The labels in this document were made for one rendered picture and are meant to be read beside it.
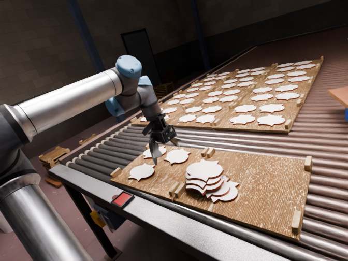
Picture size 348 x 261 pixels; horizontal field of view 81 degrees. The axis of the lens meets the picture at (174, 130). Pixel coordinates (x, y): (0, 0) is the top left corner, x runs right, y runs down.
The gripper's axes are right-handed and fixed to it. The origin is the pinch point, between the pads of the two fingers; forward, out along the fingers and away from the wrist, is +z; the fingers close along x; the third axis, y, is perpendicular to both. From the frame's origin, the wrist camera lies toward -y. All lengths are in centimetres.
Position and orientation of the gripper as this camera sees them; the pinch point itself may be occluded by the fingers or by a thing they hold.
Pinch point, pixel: (167, 155)
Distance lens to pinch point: 90.8
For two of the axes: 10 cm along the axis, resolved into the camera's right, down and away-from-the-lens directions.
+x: 6.5, -4.7, 6.0
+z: 3.4, 8.8, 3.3
